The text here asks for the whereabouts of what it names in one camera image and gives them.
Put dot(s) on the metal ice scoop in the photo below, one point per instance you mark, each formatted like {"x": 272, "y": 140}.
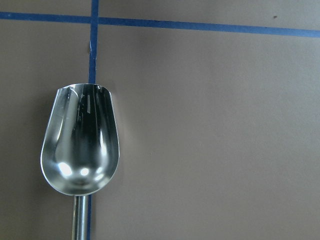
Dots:
{"x": 80, "y": 150}

